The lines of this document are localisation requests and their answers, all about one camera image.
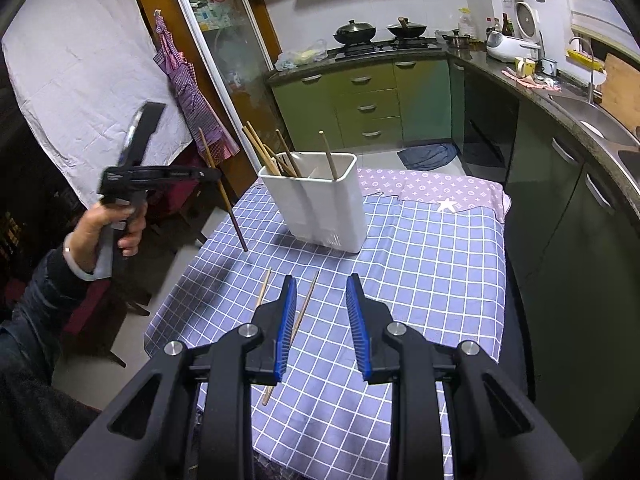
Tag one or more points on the blue checked tablecloth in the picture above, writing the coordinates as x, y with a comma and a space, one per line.
425, 270

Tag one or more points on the dark sauce bottle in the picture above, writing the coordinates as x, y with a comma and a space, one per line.
507, 24

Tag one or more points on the white sheet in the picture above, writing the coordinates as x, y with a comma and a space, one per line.
75, 85

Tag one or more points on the black wok with lid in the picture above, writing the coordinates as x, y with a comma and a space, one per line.
407, 29
354, 32

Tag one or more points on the wooden cutting board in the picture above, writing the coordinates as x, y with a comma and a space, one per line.
622, 87

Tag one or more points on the white mug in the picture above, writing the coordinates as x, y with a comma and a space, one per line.
547, 67

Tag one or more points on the white plastic utensil holder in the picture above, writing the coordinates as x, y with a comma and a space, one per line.
320, 210

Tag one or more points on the blue floor cloth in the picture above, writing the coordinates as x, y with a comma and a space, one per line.
427, 156

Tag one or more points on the clear oil bottle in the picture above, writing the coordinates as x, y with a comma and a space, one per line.
466, 22

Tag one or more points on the pink checked apron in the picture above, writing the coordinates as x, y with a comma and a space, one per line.
195, 95

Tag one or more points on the black gas stove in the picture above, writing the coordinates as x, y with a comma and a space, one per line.
390, 47

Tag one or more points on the person's left forearm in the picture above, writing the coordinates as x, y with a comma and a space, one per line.
35, 335

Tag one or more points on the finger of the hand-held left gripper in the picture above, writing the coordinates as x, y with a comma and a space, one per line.
190, 176

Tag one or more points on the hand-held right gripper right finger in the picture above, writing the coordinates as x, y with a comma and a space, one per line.
357, 330

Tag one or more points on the white bangle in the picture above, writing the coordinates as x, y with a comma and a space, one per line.
80, 267

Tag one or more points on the pink patterned cloth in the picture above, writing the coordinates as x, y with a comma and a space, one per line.
425, 187

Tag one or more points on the wooden chopstick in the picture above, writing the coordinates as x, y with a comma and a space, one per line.
305, 302
287, 152
227, 202
265, 149
257, 150
327, 155
263, 287

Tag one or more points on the steel kitchen sink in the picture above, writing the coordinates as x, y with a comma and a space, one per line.
600, 125

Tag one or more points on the steel faucet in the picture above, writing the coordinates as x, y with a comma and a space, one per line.
591, 75

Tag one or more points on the yellow sponge rack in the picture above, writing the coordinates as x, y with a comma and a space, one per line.
587, 60

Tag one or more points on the clear plastic bag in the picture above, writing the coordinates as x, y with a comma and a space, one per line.
300, 55

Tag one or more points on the person's left hand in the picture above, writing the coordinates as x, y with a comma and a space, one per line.
87, 235

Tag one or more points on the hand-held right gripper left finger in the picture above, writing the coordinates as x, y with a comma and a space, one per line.
285, 330

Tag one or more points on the glass sliding door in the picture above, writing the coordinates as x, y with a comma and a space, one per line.
215, 20

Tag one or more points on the small steel pot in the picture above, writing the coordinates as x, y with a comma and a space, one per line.
456, 40

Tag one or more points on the yellow mug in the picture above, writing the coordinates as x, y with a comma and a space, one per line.
524, 67

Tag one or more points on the white rice cooker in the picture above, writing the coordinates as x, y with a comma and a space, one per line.
510, 45

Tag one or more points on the pink dishcloth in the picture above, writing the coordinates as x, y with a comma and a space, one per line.
530, 82

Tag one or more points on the dark green base cabinet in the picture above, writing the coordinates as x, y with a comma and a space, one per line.
550, 185

